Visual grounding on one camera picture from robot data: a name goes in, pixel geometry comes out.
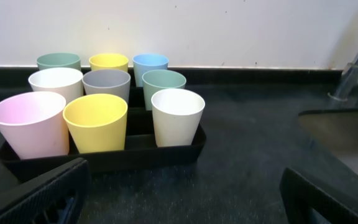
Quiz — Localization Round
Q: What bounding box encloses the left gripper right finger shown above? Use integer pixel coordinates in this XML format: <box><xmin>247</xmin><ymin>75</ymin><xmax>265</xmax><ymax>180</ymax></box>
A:
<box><xmin>279</xmin><ymin>167</ymin><xmax>358</xmax><ymax>224</ymax></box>

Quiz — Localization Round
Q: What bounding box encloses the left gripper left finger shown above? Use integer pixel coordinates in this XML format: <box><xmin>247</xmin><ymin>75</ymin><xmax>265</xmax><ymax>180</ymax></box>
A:
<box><xmin>0</xmin><ymin>157</ymin><xmax>92</xmax><ymax>224</ymax></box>

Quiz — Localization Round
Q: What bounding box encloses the pink cup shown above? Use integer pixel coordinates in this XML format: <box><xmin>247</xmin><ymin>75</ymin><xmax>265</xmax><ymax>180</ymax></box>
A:
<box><xmin>0</xmin><ymin>90</ymin><xmax>70</xmax><ymax>161</ymax></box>

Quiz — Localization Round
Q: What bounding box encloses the steel sink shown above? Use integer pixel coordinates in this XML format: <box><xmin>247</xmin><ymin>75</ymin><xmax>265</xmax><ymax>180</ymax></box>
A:
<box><xmin>297</xmin><ymin>107</ymin><xmax>358</xmax><ymax>192</ymax></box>

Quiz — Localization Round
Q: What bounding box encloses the yellow cup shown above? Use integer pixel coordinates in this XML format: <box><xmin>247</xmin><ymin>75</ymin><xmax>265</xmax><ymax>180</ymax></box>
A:
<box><xmin>88</xmin><ymin>52</ymin><xmax>130</xmax><ymax>73</ymax></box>
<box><xmin>62</xmin><ymin>93</ymin><xmax>129</xmax><ymax>154</ymax></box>

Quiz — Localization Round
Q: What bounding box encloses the black tray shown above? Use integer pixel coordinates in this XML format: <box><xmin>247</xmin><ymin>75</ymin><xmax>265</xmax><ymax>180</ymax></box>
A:
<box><xmin>0</xmin><ymin>85</ymin><xmax>208</xmax><ymax>183</ymax></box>

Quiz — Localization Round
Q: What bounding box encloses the white cup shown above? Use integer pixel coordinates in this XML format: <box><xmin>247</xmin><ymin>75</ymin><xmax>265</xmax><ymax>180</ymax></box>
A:
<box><xmin>150</xmin><ymin>88</ymin><xmax>206</xmax><ymax>148</ymax></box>
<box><xmin>27</xmin><ymin>67</ymin><xmax>85</xmax><ymax>105</ymax></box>

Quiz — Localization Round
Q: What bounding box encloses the grey cup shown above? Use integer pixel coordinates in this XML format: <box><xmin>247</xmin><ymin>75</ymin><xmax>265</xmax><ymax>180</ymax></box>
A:
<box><xmin>81</xmin><ymin>68</ymin><xmax>132</xmax><ymax>104</ymax></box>

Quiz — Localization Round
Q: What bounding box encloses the steel tap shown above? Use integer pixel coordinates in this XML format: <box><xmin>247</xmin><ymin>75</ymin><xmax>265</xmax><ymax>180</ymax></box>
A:
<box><xmin>327</xmin><ymin>19</ymin><xmax>358</xmax><ymax>103</ymax></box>

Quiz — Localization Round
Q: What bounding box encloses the dark green cup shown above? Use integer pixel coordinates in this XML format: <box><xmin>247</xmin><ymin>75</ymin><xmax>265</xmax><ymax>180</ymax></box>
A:
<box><xmin>36</xmin><ymin>52</ymin><xmax>82</xmax><ymax>72</ymax></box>

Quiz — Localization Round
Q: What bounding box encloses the light green cup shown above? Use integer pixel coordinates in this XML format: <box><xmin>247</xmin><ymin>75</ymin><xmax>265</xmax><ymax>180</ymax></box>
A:
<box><xmin>142</xmin><ymin>68</ymin><xmax>187</xmax><ymax>111</ymax></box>

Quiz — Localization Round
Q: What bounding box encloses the blue cup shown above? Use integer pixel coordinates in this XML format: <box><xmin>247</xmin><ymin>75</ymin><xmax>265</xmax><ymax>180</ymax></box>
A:
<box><xmin>132</xmin><ymin>53</ymin><xmax>170</xmax><ymax>88</ymax></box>

